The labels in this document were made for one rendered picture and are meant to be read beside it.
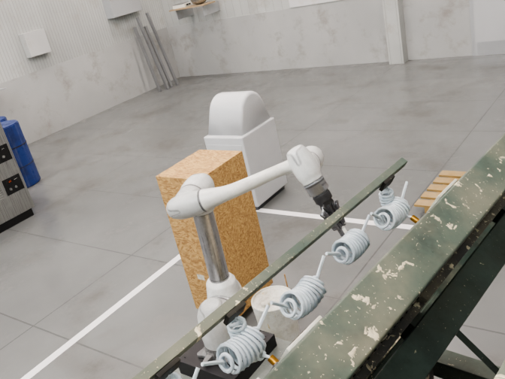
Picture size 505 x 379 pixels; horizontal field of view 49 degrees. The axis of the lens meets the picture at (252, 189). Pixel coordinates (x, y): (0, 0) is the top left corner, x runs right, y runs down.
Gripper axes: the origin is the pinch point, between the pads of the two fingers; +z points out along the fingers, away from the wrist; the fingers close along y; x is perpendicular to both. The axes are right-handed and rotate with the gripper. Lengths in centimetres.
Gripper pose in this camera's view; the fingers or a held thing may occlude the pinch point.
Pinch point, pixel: (344, 234)
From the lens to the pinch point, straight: 230.5
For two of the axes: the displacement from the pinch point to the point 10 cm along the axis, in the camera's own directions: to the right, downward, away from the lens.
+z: 5.2, 8.5, 1.1
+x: -6.6, 3.2, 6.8
